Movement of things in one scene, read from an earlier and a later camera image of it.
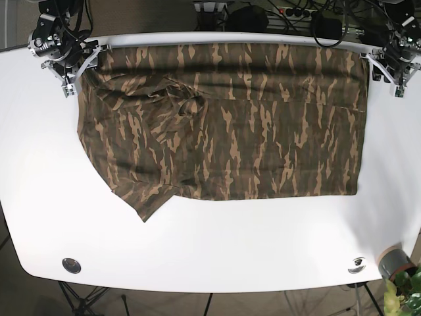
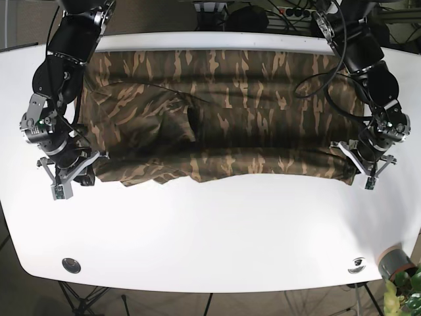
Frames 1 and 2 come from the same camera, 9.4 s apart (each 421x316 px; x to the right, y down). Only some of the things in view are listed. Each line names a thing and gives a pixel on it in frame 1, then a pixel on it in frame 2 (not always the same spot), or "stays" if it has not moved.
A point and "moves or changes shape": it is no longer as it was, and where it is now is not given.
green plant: [402, 296] stays
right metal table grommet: [357, 265] stays
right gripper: [394, 64] to [371, 152]
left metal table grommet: [72, 265] stays
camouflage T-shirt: [233, 120] moves or changes shape
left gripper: [69, 65] to [67, 158]
